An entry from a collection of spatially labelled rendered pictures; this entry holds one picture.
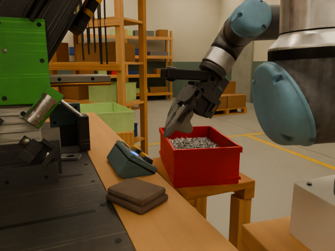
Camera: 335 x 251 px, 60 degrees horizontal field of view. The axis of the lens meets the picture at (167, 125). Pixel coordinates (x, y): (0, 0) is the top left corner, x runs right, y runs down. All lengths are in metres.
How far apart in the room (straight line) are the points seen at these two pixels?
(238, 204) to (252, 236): 0.39
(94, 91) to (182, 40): 7.25
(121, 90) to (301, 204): 2.79
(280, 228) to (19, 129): 0.62
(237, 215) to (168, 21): 9.56
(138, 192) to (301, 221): 0.30
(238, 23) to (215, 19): 10.44
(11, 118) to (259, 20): 0.60
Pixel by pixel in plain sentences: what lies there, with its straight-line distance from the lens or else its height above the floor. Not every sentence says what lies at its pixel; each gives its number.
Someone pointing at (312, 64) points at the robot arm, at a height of 1.16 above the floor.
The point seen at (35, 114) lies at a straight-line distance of 0.72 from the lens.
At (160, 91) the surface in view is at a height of 0.27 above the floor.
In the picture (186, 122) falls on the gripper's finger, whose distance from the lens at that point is 0.72.
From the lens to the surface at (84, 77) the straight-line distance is 0.90.
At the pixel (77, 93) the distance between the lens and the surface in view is 3.77.
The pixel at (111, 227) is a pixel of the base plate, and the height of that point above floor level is 0.90.
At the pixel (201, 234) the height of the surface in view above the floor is 0.90.
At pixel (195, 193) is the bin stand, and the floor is 0.79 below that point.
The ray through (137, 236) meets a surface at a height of 0.90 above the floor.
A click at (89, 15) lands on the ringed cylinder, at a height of 1.32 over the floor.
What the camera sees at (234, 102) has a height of 0.28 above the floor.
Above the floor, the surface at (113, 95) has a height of 0.82.
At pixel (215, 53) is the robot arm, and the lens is 0.74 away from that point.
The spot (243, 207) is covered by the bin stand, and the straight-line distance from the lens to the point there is 1.00.
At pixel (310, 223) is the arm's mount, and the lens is 0.58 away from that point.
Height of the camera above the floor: 1.16
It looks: 12 degrees down
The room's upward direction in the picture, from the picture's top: straight up
